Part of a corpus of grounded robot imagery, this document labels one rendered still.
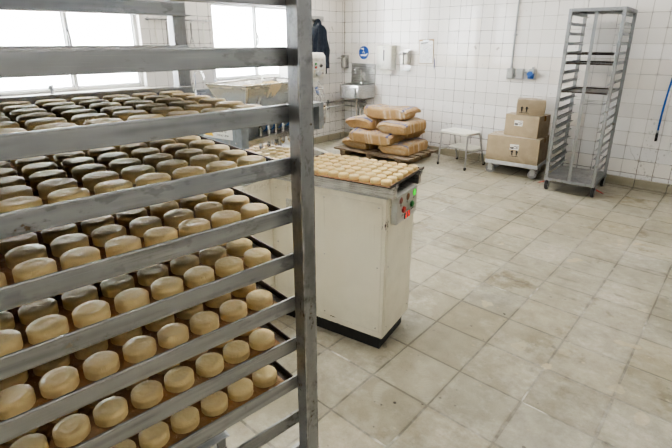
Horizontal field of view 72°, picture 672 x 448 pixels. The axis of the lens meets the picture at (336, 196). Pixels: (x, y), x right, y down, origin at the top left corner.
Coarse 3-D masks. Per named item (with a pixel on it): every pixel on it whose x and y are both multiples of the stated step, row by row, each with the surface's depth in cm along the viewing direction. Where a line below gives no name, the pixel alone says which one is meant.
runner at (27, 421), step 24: (264, 312) 83; (288, 312) 87; (216, 336) 78; (144, 360) 70; (168, 360) 72; (96, 384) 66; (120, 384) 68; (48, 408) 62; (72, 408) 64; (0, 432) 59; (24, 432) 61
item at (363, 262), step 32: (288, 192) 241; (320, 192) 230; (352, 192) 221; (288, 224) 248; (320, 224) 236; (352, 224) 225; (384, 224) 216; (320, 256) 242; (352, 256) 231; (384, 256) 221; (288, 288) 261; (320, 288) 248; (352, 288) 236; (384, 288) 227; (320, 320) 258; (352, 320) 242; (384, 320) 234
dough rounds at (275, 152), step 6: (264, 144) 284; (252, 150) 273; (258, 150) 270; (264, 150) 269; (270, 150) 272; (276, 150) 270; (282, 150) 270; (288, 150) 269; (270, 156) 256; (276, 156) 257; (282, 156) 255; (288, 156) 258
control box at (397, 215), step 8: (400, 192) 221; (408, 192) 223; (416, 192) 233; (392, 200) 215; (408, 200) 226; (392, 208) 217; (400, 208) 219; (408, 208) 228; (392, 216) 218; (400, 216) 220; (392, 224) 219
